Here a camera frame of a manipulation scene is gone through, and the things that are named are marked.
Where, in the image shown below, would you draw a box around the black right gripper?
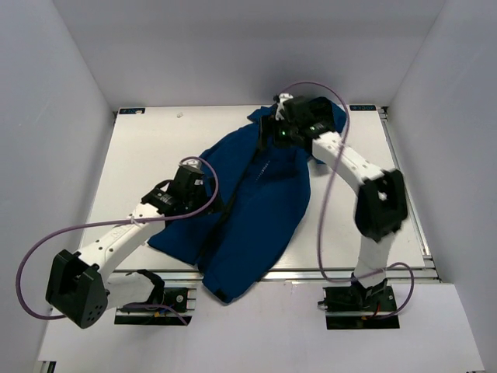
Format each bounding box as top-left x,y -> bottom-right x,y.
255,115 -> 297,152

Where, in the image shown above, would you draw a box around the blue and black jacket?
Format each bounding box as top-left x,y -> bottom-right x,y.
146,99 -> 349,306

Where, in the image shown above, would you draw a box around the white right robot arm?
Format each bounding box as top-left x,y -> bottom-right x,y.
258,93 -> 408,310

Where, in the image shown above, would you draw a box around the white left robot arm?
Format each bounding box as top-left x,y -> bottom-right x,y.
46,157 -> 220,329

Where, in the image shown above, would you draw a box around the right blue table label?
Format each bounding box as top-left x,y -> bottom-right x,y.
349,105 -> 377,111

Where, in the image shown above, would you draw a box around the blue table label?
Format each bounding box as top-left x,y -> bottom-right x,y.
118,108 -> 145,115
349,105 -> 377,111

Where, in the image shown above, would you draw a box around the left blue table label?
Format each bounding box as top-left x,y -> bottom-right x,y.
118,108 -> 145,115

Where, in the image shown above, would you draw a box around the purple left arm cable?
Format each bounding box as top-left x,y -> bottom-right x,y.
15,155 -> 221,322

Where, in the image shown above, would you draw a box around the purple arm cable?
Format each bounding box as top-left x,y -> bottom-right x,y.
277,80 -> 416,320
15,155 -> 221,322

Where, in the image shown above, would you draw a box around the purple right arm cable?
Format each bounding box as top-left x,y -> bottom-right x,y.
277,80 -> 416,320

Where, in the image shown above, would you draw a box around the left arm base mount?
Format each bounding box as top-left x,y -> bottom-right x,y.
114,270 -> 196,326

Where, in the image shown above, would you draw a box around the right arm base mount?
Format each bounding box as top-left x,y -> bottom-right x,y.
317,286 -> 400,330

